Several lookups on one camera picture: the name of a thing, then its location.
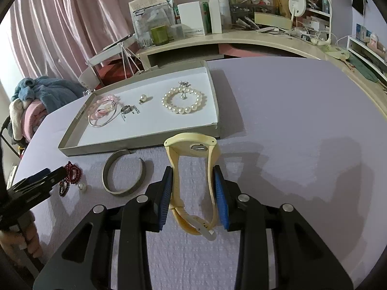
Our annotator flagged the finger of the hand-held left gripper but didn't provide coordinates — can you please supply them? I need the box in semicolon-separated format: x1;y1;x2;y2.
0;167;69;222
26;168;51;183

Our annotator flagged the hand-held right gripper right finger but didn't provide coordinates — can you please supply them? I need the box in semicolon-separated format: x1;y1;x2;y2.
212;166;354;290

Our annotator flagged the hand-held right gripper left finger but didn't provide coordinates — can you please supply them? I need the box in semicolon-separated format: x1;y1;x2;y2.
33;166;174;290

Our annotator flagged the cream wrist watch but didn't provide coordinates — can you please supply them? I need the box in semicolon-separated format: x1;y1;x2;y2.
164;132;218;242

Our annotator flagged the dark red bead bracelet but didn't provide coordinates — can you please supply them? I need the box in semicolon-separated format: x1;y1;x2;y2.
59;161;83;197

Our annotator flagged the grey cardboard tray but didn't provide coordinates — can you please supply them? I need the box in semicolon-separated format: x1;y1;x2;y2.
58;60;220;157

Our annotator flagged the thin silver bangle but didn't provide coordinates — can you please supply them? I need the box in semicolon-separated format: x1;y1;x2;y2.
88;100;119;129

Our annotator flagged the pink bead bracelet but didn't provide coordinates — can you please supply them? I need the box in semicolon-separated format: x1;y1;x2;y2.
87;95;121;121

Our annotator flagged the white pearl bracelet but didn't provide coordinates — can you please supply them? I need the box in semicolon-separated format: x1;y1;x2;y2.
161;87;208;115

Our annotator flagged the silver ring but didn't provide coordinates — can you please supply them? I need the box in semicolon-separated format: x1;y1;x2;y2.
120;105;141;122

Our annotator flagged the person's left hand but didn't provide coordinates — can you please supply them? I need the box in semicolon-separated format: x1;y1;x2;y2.
0;214;43;259

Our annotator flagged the pile of clothes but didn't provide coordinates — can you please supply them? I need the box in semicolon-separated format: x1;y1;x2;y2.
7;76;87;145

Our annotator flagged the white folding stand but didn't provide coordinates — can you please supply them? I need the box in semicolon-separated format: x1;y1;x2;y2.
79;33;143;90

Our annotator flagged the pink curtain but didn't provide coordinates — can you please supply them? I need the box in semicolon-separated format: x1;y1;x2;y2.
6;0;182;82

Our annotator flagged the beige curved desk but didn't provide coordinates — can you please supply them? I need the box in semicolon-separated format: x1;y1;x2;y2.
135;29;387;118

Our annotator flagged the green glass jar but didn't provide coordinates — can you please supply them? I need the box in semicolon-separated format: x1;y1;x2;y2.
150;25;169;47

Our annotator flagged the white square box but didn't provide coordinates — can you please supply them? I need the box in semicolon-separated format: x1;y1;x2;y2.
177;1;208;38

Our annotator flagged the tall white box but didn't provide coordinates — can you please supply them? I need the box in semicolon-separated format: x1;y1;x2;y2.
208;0;223;35

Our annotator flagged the clear bag of packets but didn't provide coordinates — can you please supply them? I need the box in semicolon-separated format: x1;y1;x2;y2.
129;0;176;49

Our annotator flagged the beige flat box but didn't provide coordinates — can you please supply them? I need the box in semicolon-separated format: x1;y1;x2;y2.
253;12;293;30

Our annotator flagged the pale green hand fan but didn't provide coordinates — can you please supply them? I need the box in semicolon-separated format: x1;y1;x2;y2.
325;43;351;60

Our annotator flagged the white lotion bottle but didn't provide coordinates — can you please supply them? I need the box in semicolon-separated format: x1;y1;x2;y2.
217;0;232;26

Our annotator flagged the dark green cloth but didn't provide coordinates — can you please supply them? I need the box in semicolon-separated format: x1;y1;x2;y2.
347;58;379;83

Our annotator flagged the clear acrylic organizer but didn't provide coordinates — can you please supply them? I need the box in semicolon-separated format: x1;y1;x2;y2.
222;0;276;26

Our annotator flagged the white desk organizer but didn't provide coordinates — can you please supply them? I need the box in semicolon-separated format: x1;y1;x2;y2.
346;35;387;77

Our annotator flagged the round white mirror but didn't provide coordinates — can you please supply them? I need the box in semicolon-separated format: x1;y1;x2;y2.
288;0;308;17

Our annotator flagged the white gooseneck lamp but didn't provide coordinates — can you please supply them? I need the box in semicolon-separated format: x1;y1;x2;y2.
299;0;334;45

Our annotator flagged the silver cuff bracelet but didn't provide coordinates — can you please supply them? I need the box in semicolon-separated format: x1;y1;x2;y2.
102;149;146;197

